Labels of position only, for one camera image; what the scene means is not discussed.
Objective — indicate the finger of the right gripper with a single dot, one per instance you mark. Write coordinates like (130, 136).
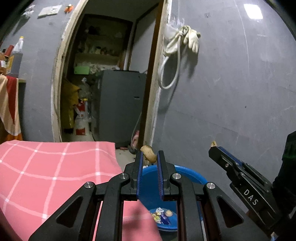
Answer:
(227, 162)

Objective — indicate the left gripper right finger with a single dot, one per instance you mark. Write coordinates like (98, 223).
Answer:
(167, 190)

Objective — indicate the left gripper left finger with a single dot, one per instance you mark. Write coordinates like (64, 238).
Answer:
(132, 178)

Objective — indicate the small tan scrap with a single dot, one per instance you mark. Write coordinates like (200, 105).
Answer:
(213, 144)

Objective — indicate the trash pile in basin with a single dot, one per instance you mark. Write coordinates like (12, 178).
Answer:
(162, 216)

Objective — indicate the blue plastic basin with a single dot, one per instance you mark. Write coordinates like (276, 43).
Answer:
(150, 198)

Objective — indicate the red white rice sack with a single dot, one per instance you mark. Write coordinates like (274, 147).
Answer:
(82, 120)

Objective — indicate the grey refrigerator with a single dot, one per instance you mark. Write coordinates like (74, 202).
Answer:
(117, 98)

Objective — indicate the pink checked tablecloth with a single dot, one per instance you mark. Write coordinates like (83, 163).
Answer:
(38, 177)

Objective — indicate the yellow bag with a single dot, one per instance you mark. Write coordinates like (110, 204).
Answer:
(69, 98)

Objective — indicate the green box on fridge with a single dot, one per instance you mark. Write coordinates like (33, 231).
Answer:
(81, 70)

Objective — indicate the white work gloves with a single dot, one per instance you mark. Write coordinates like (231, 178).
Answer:
(184, 35)

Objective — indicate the red beige striped cloth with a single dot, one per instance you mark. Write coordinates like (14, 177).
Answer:
(10, 119)

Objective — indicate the grey box on counter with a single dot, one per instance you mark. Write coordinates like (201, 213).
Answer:
(13, 65)

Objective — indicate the white plastic bottle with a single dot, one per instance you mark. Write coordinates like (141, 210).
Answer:
(18, 48)

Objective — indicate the white wall switch plate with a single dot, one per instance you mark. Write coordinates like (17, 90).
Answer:
(50, 10)

